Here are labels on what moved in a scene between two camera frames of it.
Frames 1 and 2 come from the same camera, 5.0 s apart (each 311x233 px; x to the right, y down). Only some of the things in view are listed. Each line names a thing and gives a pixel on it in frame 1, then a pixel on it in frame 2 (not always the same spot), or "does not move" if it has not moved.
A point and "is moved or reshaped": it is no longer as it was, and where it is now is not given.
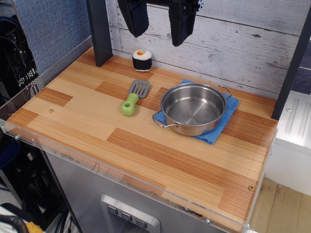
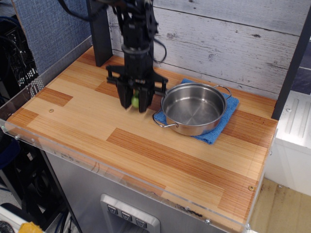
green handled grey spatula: [138, 88] is moved or reshaped
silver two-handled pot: [195, 108] does not move
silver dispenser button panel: [119, 217] does not move
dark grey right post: [296, 66] does not move
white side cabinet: [289, 164] does not move
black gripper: [182, 15] to [138, 67]
